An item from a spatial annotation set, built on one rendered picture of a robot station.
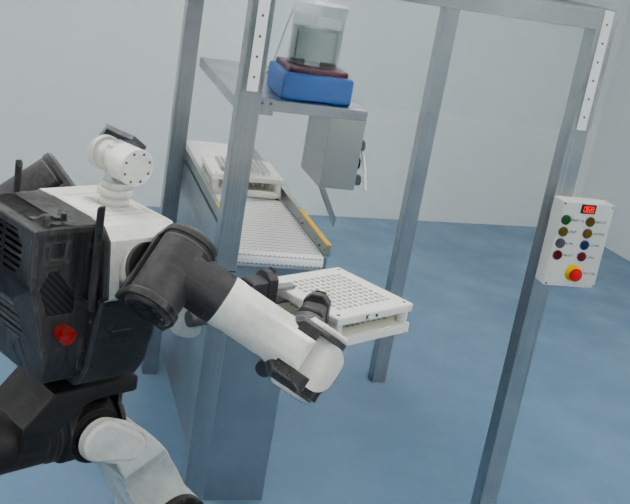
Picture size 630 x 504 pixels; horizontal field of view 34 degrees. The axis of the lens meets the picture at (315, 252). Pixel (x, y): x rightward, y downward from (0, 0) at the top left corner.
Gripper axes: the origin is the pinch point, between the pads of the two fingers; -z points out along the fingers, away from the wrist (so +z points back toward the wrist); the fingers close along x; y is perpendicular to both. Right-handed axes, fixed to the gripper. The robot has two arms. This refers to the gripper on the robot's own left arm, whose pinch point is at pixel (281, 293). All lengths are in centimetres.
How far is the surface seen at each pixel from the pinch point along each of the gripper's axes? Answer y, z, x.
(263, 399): -63, -46, 67
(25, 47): -382, -87, 19
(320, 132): -56, -48, -21
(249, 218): -85, -47, 14
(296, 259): -52, -43, 15
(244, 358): -66, -39, 53
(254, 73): -52, -20, -38
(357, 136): -47, -53, -22
